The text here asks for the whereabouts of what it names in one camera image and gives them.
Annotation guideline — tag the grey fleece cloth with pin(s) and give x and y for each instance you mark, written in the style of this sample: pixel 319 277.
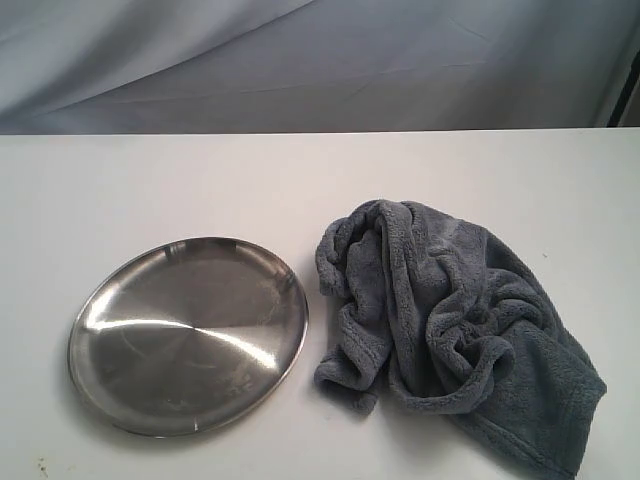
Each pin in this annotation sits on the grey fleece cloth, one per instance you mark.
pixel 452 322

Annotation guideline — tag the round stainless steel plate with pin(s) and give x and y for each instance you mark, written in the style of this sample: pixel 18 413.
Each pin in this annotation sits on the round stainless steel plate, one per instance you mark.
pixel 187 337

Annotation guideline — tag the grey backdrop cloth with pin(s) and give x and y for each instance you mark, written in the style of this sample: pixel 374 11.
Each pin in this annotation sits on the grey backdrop cloth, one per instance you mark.
pixel 133 67

